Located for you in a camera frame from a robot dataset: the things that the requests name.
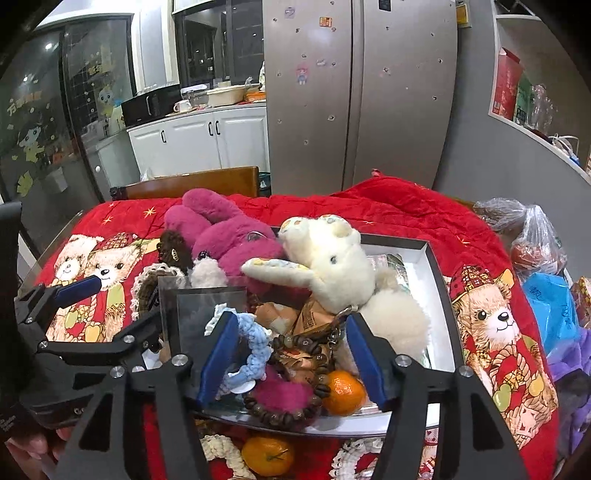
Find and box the dark glass window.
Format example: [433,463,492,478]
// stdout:
[172,0,266,88]

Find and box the black microwave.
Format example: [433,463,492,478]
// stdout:
[121,84,182,127]

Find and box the red printed blanket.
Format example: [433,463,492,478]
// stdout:
[18,175,561,480]

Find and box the green box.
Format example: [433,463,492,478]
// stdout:
[514,74,536,125]

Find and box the glass-topped wooden desktop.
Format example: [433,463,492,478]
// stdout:
[18,208,86,287]

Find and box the beige pompom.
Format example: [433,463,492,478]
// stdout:
[365,268,432,370]

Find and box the clear plastic packet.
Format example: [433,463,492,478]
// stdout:
[157,276,250,358]

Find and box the white wall shelf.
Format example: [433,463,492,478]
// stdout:
[488,0,591,178]

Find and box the silver refrigerator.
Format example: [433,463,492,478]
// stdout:
[262,0,459,197]

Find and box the wooden bead bracelet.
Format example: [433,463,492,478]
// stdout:
[244,335,334,428]

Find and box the black lace-trimmed scrunchie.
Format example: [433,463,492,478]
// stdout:
[131,263,188,324]

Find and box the blue crochet scrunchie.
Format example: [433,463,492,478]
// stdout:
[204,303,273,400]

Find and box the white lace scrunchie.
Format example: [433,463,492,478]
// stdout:
[331,438,386,480]

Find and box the kraft paper packet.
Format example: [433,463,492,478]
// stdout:
[255,302,298,333]
[295,295,352,342]

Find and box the cream plastic basin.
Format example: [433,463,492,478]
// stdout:
[206,85,245,106]

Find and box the pink plush toy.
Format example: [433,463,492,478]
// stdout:
[164,188,287,296]

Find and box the red gift box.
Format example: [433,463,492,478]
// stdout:
[492,47,524,121]

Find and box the purple cloth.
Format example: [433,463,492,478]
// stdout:
[547,323,591,457]

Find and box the clear plastic bag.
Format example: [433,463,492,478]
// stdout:
[473,198,568,282]

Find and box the blue plastic bag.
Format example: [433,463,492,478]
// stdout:
[522,272,583,356]

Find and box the black box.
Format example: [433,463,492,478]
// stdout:
[152,233,465,437]

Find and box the cream fluffy hair band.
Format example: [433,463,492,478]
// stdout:
[191,256,229,291]

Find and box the clear bottle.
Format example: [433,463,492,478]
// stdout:
[531,83,555,132]

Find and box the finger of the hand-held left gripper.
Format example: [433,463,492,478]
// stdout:
[14,274,103,344]
[37,314,163,367]

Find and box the pink fluffy scrunchie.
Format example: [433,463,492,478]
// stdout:
[249,367,315,421]

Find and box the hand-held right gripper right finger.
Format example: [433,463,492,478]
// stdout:
[345,313,529,480]

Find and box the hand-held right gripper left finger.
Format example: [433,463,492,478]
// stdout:
[53,311,241,480]

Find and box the white plush rabbit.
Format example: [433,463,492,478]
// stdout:
[241,213,377,315]

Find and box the brown plush toy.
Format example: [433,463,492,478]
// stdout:
[156,230,195,271]

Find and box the cream crochet scrunchie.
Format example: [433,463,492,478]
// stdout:
[199,434,257,480]

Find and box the person's left hand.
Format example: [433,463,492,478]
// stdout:
[4,427,75,472]

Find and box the tangerine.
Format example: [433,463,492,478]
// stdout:
[241,436,295,477]
[322,370,368,416]

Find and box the glass sliding door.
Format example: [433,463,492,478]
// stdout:
[0,18,134,204]

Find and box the white kitchen cabinet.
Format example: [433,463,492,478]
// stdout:
[127,104,269,183]

